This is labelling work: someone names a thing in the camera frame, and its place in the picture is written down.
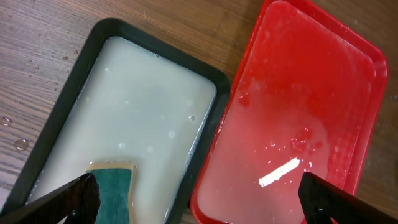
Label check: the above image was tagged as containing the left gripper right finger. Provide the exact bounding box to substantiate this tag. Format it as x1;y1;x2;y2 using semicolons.
298;172;397;224

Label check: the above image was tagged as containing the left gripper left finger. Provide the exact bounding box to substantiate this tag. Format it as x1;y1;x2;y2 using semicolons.
1;173;101;224

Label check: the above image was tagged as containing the green yellow sponge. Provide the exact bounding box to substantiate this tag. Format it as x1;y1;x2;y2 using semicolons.
86;161;137;224

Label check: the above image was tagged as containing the red plastic tray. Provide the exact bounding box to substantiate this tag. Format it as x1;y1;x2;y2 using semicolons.
190;0;388;224

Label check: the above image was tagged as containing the black tray with soapy water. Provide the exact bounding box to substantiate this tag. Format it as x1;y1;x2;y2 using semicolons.
1;18;230;223

